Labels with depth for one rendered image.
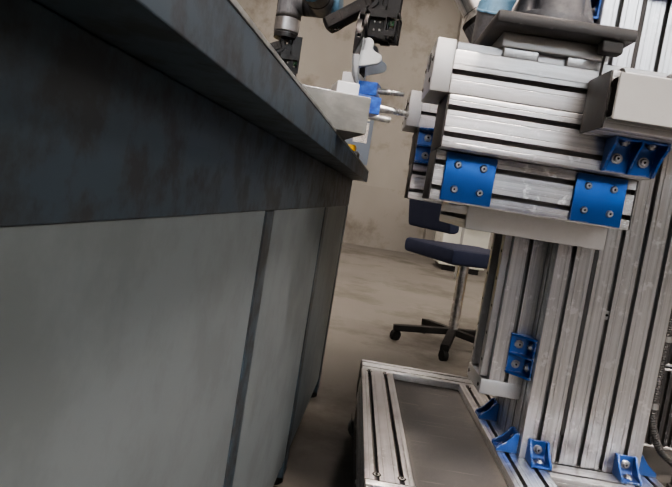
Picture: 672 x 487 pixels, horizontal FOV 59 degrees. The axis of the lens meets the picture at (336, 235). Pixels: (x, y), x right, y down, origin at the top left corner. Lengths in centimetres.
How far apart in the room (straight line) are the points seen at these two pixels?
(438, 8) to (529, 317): 820
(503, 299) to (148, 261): 101
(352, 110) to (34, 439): 68
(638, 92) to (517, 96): 19
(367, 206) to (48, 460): 856
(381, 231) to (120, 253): 853
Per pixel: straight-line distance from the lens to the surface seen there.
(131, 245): 38
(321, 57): 911
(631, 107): 99
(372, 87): 126
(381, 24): 129
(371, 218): 885
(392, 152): 890
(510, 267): 131
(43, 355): 32
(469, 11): 180
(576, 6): 113
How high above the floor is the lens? 71
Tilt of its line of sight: 4 degrees down
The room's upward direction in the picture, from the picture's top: 9 degrees clockwise
